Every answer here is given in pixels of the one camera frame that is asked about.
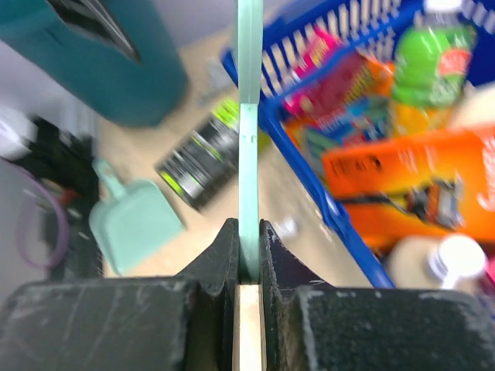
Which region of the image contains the blue plastic shopping basket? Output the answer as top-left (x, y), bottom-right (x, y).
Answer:
top-left (220, 0), bottom-right (495, 289)

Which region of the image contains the mint green dustpan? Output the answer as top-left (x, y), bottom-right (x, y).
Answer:
top-left (89, 158), bottom-right (184, 275)

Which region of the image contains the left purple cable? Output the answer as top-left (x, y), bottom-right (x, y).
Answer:
top-left (7, 162), bottom-right (70, 271)

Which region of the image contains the black razor package box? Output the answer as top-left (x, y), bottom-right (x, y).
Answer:
top-left (155, 98), bottom-right (240, 210)

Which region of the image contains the mint green hand brush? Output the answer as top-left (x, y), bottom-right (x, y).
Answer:
top-left (235, 0), bottom-right (264, 284)

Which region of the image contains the green juice bottle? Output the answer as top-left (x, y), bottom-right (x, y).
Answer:
top-left (388, 0), bottom-right (479, 136)

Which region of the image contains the white pump bottle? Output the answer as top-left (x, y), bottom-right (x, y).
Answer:
top-left (385, 233), bottom-right (487, 294)

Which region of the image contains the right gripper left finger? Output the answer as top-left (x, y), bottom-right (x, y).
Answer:
top-left (1, 219), bottom-right (239, 370)

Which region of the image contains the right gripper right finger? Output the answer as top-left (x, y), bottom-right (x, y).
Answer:
top-left (260, 221), bottom-right (494, 370)

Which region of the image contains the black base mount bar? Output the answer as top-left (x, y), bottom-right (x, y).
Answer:
top-left (23, 116), bottom-right (104, 281)

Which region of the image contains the teal trash bin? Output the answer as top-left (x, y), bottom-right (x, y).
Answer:
top-left (1, 1), bottom-right (187, 127)

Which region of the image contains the pink snack box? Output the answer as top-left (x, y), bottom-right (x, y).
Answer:
top-left (283, 26), bottom-right (394, 119)

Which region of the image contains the orange razor package box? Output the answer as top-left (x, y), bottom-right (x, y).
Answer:
top-left (322, 124), bottom-right (494, 243)

